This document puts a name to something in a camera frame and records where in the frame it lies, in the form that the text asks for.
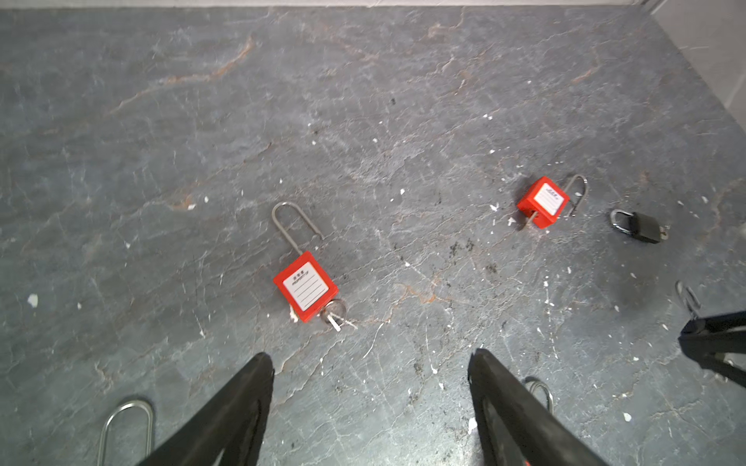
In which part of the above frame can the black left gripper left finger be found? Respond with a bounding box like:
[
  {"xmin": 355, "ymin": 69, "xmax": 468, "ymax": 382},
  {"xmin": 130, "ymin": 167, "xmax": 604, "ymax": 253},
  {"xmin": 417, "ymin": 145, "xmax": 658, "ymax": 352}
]
[{"xmin": 141, "ymin": 353, "xmax": 274, "ymax": 465}]

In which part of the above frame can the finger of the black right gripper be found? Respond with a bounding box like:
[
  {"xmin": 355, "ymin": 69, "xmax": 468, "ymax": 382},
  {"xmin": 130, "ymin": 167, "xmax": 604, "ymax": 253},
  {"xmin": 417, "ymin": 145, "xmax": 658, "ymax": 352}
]
[{"xmin": 678, "ymin": 311, "xmax": 745, "ymax": 388}]

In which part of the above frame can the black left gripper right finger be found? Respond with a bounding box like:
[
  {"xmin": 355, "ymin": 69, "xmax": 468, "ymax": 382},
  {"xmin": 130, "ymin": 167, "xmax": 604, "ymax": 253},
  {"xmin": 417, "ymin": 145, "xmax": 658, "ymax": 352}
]
[{"xmin": 468, "ymin": 349, "xmax": 605, "ymax": 466}]

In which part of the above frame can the red long-shackle padlock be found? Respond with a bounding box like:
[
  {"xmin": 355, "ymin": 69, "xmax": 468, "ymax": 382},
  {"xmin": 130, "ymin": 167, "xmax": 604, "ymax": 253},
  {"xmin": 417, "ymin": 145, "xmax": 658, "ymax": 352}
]
[{"xmin": 524, "ymin": 376, "xmax": 555, "ymax": 415}]

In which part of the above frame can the black padlock near key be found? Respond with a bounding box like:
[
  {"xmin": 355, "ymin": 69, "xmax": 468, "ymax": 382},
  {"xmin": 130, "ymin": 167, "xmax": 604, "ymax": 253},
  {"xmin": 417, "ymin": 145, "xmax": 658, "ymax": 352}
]
[{"xmin": 675, "ymin": 281, "xmax": 701, "ymax": 320}]

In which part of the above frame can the steel shackle lower left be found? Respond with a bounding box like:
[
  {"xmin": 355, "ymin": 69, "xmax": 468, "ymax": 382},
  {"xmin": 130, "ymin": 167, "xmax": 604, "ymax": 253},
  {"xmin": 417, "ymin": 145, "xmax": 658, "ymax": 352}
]
[{"xmin": 95, "ymin": 397, "xmax": 155, "ymax": 465}]

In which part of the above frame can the small black padlock far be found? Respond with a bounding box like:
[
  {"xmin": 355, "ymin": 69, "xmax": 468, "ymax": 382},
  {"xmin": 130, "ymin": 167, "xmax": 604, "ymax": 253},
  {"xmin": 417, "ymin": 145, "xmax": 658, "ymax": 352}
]
[{"xmin": 609, "ymin": 209, "xmax": 668, "ymax": 244}]

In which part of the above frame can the small red padlock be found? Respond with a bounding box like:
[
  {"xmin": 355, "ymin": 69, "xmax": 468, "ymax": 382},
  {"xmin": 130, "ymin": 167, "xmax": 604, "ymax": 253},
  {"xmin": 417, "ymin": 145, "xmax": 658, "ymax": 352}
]
[{"xmin": 517, "ymin": 174, "xmax": 589, "ymax": 229}]

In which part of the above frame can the red padlock with key ring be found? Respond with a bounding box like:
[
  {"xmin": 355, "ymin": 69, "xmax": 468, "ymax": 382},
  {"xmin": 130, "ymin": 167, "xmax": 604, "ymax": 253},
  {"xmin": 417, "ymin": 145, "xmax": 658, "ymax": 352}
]
[{"xmin": 271, "ymin": 201, "xmax": 357, "ymax": 332}]

